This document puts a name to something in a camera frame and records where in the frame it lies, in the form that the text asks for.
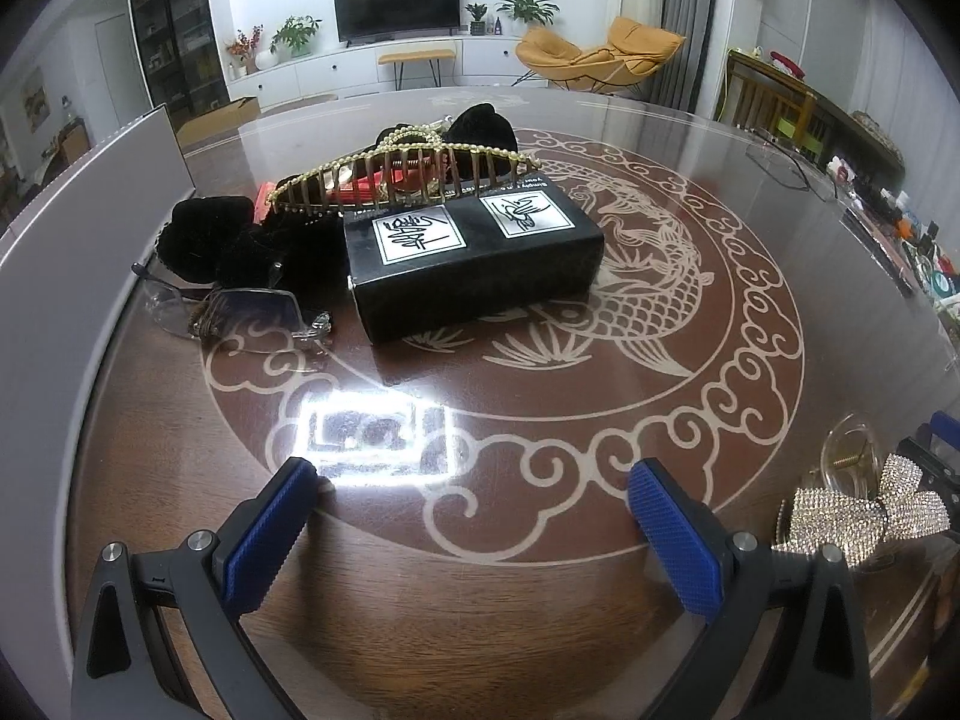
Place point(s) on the grey chair backrest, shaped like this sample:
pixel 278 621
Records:
pixel 82 240

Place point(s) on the small potted plant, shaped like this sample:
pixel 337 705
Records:
pixel 476 15

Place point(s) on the cluttered sideboard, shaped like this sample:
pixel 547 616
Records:
pixel 892 187

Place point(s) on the gold hair claw clip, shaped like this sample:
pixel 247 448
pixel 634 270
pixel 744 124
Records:
pixel 405 172

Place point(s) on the red bow hair clip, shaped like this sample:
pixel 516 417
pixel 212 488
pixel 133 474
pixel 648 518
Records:
pixel 262 199

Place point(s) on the black television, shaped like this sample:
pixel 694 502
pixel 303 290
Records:
pixel 397 4

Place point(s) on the black box with white labels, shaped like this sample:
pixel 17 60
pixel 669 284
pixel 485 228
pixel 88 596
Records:
pixel 480 277

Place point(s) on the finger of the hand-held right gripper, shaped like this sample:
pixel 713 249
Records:
pixel 943 431

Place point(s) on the dark bookshelf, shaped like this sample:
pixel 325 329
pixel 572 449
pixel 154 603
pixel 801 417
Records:
pixel 176 30

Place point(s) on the wooden chair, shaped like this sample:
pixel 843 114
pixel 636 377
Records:
pixel 757 101

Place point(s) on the leafy potted plant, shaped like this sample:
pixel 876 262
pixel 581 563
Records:
pixel 529 11

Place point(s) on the black velvet scrunchie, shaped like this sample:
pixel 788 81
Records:
pixel 217 232

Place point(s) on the white television cabinet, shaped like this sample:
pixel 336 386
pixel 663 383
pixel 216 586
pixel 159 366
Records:
pixel 315 67

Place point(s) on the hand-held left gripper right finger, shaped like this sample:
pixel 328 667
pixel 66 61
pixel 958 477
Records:
pixel 667 532

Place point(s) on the rimless eyeglasses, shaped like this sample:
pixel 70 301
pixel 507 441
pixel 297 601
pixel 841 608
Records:
pixel 255 315

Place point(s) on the clear hair claw clip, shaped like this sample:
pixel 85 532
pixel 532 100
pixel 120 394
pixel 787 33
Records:
pixel 847 442

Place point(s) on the rhinestone bow hair clip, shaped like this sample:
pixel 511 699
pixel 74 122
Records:
pixel 832 517

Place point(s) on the green potted plant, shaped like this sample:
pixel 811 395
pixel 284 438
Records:
pixel 296 34

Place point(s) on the thin black frame eyeglasses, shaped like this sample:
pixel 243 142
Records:
pixel 780 161

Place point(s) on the red flowers in white vase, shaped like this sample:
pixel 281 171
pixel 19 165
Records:
pixel 244 49

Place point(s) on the framed picture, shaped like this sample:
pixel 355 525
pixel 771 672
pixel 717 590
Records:
pixel 35 101

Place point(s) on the cardboard box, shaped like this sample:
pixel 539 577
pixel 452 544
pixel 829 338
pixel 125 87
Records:
pixel 217 120

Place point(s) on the black hair claw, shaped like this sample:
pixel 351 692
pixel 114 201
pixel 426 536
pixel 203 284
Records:
pixel 480 127

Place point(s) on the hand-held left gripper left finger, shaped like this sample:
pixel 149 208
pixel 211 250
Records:
pixel 262 532

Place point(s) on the grey curtain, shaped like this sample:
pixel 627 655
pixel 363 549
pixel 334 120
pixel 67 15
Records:
pixel 690 7

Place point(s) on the wooden bench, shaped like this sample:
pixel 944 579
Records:
pixel 416 56

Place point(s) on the yellow lounge chair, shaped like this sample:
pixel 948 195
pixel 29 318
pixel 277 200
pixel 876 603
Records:
pixel 592 60

